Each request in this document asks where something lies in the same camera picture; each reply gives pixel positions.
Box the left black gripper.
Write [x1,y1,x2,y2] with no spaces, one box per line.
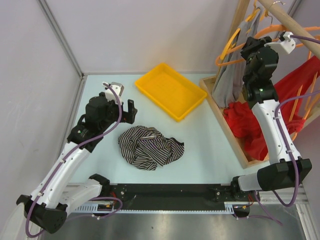
[99,96,137,131]

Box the striped tank top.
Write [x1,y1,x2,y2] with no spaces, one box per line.
[117,125,185,171]

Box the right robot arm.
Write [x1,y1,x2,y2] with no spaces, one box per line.
[230,31,312,206]

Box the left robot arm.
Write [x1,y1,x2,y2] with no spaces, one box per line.
[16,92,138,234]

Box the orange hanger with grey top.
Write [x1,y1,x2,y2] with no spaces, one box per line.
[217,0,265,62]

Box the grey tank top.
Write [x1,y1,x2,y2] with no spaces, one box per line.
[211,19,259,108]

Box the orange hanger with red top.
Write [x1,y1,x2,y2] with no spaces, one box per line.
[287,51,320,142]

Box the red tank top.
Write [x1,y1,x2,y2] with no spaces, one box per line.
[223,56,320,161]

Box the wooden clothes rack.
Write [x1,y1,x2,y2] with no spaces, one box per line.
[199,0,315,169]

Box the yellow plastic tray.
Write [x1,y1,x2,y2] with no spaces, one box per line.
[135,63,208,122]

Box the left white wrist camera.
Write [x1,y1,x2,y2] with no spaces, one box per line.
[102,82,124,103]

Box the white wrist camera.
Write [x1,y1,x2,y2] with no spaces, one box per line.
[102,82,124,103]
[264,31,296,55]

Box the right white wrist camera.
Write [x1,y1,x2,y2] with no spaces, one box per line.
[264,31,296,55]

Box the white cable duct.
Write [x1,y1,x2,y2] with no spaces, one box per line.
[74,201,253,215]

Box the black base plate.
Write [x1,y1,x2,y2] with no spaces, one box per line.
[108,183,255,211]

